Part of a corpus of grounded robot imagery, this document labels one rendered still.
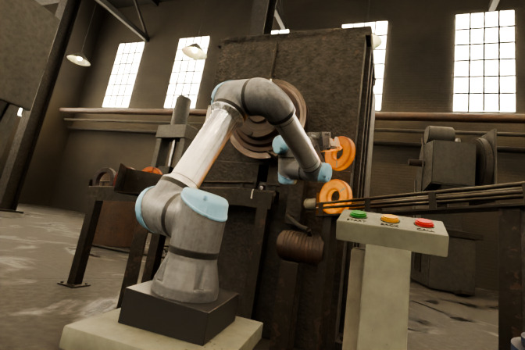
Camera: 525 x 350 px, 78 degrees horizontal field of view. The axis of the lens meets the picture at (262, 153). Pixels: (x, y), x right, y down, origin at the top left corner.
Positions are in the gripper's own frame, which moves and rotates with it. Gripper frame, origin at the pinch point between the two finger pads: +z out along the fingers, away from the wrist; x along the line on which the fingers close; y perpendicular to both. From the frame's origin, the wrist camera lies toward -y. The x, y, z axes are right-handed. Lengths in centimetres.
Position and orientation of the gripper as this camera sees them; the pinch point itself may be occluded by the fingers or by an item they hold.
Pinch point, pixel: (340, 149)
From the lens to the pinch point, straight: 149.6
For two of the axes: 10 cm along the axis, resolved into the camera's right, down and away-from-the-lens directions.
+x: -5.5, 1.1, 8.3
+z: 8.3, -0.2, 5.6
